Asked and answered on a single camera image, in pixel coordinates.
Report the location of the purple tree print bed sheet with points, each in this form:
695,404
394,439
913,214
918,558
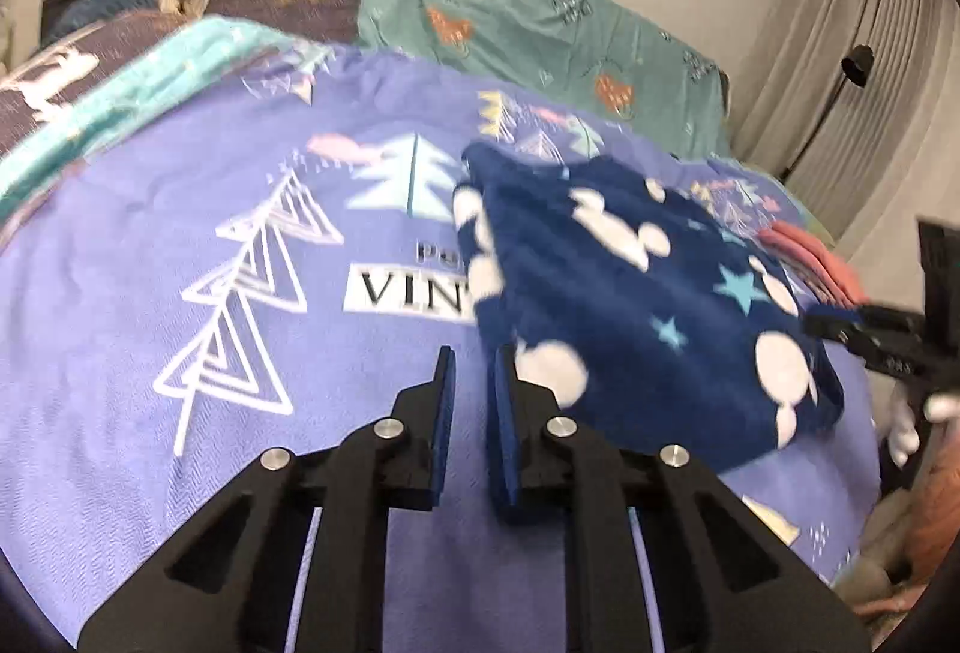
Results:
225,338

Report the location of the person's right hand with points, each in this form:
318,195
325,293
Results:
904,432

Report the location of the blue fleece star pajama top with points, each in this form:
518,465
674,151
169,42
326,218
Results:
645,293

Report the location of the dark blue fuzzy blanket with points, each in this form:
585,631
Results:
105,8

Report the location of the white pleated curtain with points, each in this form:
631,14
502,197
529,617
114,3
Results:
862,23

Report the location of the teal quilted blanket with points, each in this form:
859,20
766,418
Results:
150,76

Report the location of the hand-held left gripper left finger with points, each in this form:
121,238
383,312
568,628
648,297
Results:
445,413

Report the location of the purple deer print blanket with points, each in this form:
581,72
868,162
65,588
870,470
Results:
67,76

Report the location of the stack of pink folded clothes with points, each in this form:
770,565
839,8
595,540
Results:
821,263

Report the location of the black floor lamp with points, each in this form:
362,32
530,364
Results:
857,65

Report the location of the teal printed sofa cover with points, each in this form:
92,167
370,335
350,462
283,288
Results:
525,16

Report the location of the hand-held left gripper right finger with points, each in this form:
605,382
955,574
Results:
506,432

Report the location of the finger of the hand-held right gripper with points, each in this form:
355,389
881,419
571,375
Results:
877,338

